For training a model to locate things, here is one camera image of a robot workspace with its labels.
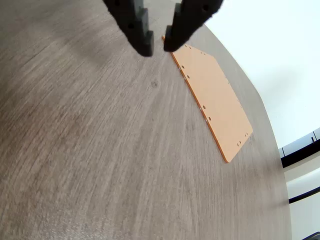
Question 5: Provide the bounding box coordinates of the thick black strip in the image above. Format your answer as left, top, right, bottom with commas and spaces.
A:
280, 141, 320, 169

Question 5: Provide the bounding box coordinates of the orange board with holes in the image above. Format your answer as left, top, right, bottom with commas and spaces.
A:
161, 34, 254, 164

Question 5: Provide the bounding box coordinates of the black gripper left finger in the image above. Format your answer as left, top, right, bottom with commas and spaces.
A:
103, 0, 154, 57

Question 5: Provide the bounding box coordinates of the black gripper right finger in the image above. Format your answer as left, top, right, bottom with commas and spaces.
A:
162, 0, 225, 53

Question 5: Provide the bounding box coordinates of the thin black strip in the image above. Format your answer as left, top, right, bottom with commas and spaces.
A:
288, 186, 320, 204

